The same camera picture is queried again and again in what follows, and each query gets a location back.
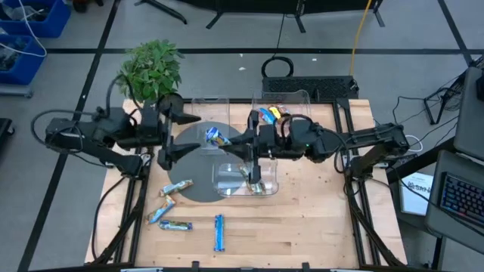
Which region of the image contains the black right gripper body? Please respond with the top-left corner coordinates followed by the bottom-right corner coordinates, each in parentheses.
top-left (249, 110), bottom-right (284, 184)

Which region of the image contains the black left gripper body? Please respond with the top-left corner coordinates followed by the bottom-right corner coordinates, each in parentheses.
top-left (141, 109), bottom-right (172, 152)

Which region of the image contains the blue red-edged granola bar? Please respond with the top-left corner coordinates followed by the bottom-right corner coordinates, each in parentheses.
top-left (258, 107), bottom-right (277, 125)

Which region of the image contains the narrow clear plastic bin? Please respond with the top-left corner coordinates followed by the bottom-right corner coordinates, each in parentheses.
top-left (191, 97), bottom-right (231, 156)

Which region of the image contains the grey round mat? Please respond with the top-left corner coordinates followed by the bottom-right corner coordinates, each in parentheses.
top-left (166, 121), bottom-right (253, 203)

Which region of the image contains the green potted plant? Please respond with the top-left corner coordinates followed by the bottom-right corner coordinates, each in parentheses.
top-left (115, 39), bottom-right (186, 114)

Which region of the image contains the black perforated computer case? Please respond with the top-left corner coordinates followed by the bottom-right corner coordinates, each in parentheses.
top-left (260, 74), bottom-right (360, 101)

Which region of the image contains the black partition panel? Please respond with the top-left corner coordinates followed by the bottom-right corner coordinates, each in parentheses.
top-left (134, 0), bottom-right (386, 35)

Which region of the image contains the blue plastic storage bin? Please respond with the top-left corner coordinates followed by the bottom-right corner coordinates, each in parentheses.
top-left (0, 0), bottom-right (72, 39)
top-left (0, 34), bottom-right (48, 86)

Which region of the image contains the grey floor dolly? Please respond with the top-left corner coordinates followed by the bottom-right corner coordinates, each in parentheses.
top-left (0, 83), bottom-right (35, 99)

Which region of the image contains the black diagonal strut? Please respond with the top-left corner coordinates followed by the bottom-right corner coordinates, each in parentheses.
top-left (385, 136), bottom-right (455, 183)

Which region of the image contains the white paper sheet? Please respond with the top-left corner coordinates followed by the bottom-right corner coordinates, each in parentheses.
top-left (399, 172), bottom-right (435, 217)

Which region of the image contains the black metal floor stand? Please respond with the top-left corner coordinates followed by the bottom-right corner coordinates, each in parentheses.
top-left (423, 71), bottom-right (467, 126)

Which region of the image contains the grey keyboard tray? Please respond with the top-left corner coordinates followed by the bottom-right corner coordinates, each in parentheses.
top-left (423, 150), bottom-right (484, 255)

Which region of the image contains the black backlit keyboard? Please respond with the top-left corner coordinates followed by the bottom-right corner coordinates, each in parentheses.
top-left (439, 172), bottom-right (484, 228)

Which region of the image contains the grey desk top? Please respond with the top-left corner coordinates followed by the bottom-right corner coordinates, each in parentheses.
top-left (452, 66), bottom-right (484, 162)

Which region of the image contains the black computer monitor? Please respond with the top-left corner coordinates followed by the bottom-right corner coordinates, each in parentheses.
top-left (475, 71), bottom-right (484, 102)

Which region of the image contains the black aluminium table frame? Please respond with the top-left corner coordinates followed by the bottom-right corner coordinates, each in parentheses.
top-left (85, 97), bottom-right (408, 272)

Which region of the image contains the black coiled cable loop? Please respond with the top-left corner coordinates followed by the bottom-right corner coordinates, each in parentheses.
top-left (259, 55), bottom-right (296, 79)

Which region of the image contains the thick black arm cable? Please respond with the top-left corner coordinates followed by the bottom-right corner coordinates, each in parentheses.
top-left (90, 174), bottom-right (132, 261)

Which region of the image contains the yellow hanging cable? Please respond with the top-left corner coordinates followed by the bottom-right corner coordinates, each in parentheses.
top-left (348, 0), bottom-right (374, 76)

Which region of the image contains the white cable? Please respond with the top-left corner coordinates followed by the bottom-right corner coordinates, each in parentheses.
top-left (0, 0), bottom-right (48, 58)

